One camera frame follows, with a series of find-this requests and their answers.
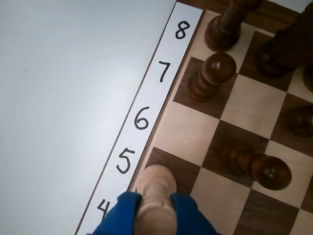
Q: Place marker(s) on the light wooden rook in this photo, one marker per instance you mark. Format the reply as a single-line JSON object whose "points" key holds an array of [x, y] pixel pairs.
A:
{"points": [[156, 186]]}

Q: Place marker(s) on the dark wooden pawn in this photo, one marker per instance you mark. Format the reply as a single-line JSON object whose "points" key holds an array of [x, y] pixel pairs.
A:
{"points": [[259, 166], [212, 73], [302, 121]]}

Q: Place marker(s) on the dark wooden knight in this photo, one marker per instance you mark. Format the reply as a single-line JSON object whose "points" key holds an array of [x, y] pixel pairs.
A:
{"points": [[281, 54]]}

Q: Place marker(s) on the white paper strip with numbers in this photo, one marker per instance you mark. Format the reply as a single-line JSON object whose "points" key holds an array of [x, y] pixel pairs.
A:
{"points": [[156, 98]]}

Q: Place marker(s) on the wooden chessboard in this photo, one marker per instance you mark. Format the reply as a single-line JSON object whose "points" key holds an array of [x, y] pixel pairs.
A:
{"points": [[220, 191]]}

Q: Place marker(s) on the dark wooden rook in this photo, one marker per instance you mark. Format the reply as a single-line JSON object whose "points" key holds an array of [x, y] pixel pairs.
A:
{"points": [[225, 31]]}

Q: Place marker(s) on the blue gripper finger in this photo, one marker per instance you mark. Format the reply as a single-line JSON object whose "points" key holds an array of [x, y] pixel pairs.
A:
{"points": [[190, 218], [119, 215]]}

